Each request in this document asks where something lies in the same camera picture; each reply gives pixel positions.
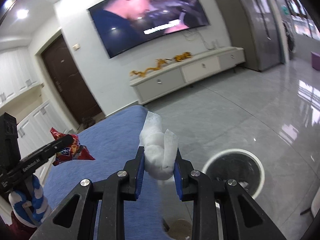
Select red snack wrapper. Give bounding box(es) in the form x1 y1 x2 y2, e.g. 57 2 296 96
53 134 95 166

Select white tissue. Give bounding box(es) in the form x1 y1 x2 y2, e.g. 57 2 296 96
139 112 178 180

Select white rimmed trash bin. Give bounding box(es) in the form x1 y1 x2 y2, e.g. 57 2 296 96
202 148 265 199

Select blue white gloved left hand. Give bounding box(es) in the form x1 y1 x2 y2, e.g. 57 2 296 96
9 174 52 228

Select white lower cabinets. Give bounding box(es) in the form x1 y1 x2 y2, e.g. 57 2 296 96
15 100 73 181

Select white cabinets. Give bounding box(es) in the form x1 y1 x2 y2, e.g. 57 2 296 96
15 100 73 181
0 47 40 107

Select blue fluffy blanket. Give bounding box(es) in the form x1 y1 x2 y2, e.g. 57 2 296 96
43 106 169 239

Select pair of dark shoes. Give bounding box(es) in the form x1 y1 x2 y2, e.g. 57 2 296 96
82 116 96 129

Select white upper cabinets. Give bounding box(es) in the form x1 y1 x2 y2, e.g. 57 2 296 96
0 47 40 107

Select dark brown entrance door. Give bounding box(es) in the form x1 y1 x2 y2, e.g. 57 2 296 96
41 35 103 125

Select white tv cabinet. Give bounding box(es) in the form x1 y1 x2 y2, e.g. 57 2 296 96
130 47 246 105

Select golden tiger ornament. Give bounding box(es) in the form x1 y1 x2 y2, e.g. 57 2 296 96
173 51 193 62

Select golden dragon ornament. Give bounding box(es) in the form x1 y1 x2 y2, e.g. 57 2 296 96
129 59 172 77

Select white router on cabinet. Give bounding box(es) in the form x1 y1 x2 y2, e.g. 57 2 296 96
207 39 220 50

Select purple stool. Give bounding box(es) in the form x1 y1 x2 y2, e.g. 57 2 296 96
311 51 320 71

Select beige wall switch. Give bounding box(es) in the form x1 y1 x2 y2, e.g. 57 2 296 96
72 43 80 51

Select wall mounted television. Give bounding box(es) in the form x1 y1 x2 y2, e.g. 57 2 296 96
89 0 210 58

